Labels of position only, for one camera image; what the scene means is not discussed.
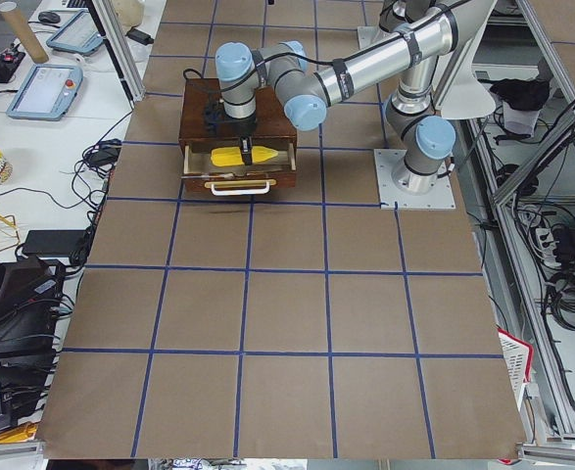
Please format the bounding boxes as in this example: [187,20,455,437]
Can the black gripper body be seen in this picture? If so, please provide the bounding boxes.
[223,113,258,138]

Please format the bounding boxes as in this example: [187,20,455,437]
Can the yellow corn cob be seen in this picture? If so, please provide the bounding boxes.
[211,145,278,167]

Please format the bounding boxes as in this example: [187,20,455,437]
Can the brown wooden drawer box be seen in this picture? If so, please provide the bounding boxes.
[179,78,297,194]

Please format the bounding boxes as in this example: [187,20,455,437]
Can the white drawer handle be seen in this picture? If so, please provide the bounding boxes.
[205,179,276,197]

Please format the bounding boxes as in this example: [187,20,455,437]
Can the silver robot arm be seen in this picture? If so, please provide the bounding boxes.
[378,0,407,33]
[216,1,495,195]

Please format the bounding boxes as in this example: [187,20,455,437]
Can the black power adapter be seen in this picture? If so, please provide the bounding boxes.
[126,27,154,45]

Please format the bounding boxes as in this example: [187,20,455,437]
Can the beige cap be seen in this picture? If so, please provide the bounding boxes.
[112,0,145,28]

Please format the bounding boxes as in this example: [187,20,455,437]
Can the far blue teach pendant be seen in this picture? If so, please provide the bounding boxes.
[46,9,103,56]

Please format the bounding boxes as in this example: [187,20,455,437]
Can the blue teach pendant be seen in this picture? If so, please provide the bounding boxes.
[6,65,83,121]
[46,9,103,56]

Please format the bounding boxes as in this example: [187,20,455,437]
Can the near blue teach pendant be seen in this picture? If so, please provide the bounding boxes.
[6,65,83,121]

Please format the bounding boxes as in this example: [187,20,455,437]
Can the black computer mouse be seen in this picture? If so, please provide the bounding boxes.
[37,11,61,25]

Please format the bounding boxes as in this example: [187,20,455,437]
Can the black power brick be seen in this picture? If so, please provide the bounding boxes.
[22,229,86,258]

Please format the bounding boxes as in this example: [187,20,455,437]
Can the cardboard tube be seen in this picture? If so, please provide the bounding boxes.
[0,1,49,64]

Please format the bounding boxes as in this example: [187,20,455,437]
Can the white red plastic basket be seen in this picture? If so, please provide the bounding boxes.
[498,328,534,408]

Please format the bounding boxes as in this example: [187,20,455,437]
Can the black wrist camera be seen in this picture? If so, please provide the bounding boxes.
[203,100,224,134]

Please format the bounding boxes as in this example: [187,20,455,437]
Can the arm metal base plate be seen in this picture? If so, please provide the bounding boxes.
[374,149,455,211]
[357,26,391,50]

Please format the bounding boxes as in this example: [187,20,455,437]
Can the aluminium frame post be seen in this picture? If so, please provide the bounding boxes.
[87,0,145,103]

